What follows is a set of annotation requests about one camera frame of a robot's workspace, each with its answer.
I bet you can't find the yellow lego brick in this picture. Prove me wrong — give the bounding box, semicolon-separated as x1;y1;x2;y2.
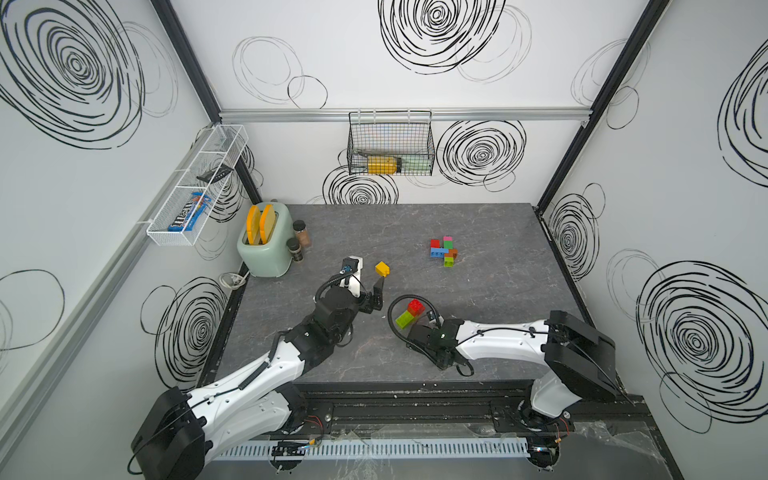
375;262;390;278

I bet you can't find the small red lego brick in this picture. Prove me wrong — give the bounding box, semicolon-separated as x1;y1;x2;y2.
407;299;425;318

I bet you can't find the blue candy packet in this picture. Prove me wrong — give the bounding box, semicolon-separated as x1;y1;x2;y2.
167;192;210;232

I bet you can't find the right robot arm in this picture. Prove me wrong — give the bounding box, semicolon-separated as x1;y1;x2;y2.
406;310;620;420

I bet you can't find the black wire wall basket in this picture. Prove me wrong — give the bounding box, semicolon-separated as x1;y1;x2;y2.
346;109;436;177

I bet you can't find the mint green toaster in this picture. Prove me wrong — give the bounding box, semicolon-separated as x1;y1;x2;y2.
237;202;295;278

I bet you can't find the black remote control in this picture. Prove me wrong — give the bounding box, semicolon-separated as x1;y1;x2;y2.
196;164;233;185

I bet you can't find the white slotted cable duct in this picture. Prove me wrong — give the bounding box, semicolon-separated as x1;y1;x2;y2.
216;437;530;462

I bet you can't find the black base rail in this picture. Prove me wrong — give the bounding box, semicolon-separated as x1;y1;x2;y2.
173;383;652;436

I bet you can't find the white wire wall shelf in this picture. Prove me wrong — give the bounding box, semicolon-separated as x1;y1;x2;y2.
146;123;248;247

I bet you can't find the long green lego brick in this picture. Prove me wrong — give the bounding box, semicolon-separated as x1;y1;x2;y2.
395;310;416;329

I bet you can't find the yellow toast slice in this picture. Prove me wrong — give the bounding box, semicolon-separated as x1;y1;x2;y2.
259;204;277;245
246;205;261;245

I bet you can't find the yellow toast slice right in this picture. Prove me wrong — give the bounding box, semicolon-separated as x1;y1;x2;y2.
259;204;277;245

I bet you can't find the dark pepper jar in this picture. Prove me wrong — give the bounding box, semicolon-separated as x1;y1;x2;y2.
286;237;304;263

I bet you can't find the yellow toast slice left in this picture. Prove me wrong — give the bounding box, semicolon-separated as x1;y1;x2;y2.
246;205;261;245

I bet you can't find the yellow item in basket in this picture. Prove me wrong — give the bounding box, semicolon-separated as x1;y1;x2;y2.
367;156;401;175

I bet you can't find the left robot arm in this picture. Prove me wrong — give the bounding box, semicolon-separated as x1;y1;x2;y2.
127;256;390;479

